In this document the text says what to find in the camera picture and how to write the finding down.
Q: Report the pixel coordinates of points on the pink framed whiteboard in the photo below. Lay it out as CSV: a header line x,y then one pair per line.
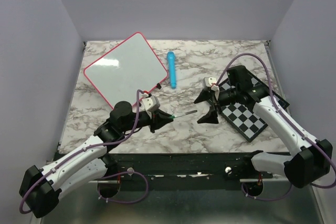
x,y
127,67

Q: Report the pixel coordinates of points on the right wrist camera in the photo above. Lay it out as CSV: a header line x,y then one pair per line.
x,y
210,86

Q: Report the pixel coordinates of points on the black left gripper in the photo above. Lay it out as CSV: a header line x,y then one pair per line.
x,y
157,121

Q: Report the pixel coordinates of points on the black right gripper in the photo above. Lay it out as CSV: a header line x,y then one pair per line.
x,y
211,116

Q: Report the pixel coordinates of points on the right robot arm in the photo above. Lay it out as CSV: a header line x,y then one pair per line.
x,y
309,157

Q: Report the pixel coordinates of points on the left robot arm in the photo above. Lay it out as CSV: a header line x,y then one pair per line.
x,y
42,188

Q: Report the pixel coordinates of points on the blue toy microphone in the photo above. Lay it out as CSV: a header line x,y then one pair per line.
x,y
172,72

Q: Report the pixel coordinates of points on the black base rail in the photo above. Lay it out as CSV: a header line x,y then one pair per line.
x,y
162,172

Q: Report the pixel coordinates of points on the black white chessboard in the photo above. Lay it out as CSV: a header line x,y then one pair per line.
x,y
247,124

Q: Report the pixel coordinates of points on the white green marker pen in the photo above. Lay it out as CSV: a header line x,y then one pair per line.
x,y
184,114

